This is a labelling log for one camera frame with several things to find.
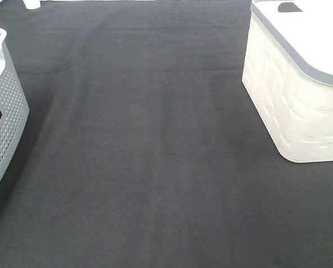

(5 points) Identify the black table cloth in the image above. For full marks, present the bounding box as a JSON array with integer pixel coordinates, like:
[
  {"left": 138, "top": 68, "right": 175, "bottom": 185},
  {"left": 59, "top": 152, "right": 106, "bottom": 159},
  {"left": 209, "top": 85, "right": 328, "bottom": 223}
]
[{"left": 0, "top": 1, "right": 333, "bottom": 267}]

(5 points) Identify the white cylinder at table edge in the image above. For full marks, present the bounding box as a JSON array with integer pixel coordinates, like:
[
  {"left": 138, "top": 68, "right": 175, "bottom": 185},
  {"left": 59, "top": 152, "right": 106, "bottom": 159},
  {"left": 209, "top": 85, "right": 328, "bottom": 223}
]
[{"left": 23, "top": 0, "right": 41, "bottom": 10}]

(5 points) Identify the cream woven-pattern storage box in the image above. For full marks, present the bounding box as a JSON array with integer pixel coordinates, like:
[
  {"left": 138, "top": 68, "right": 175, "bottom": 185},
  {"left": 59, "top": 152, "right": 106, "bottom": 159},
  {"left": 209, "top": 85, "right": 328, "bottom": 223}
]
[{"left": 242, "top": 15, "right": 333, "bottom": 163}]

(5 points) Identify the grey perforated plastic basket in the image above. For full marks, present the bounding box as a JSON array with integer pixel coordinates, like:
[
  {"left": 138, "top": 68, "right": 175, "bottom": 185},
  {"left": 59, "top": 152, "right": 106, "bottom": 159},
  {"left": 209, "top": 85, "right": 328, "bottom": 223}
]
[{"left": 0, "top": 28, "right": 30, "bottom": 182}]

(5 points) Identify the white lid with grey rim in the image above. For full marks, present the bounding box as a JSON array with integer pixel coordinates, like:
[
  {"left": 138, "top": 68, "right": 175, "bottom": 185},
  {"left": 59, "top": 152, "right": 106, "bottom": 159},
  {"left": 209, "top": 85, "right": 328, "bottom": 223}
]
[{"left": 250, "top": 1, "right": 333, "bottom": 86}]

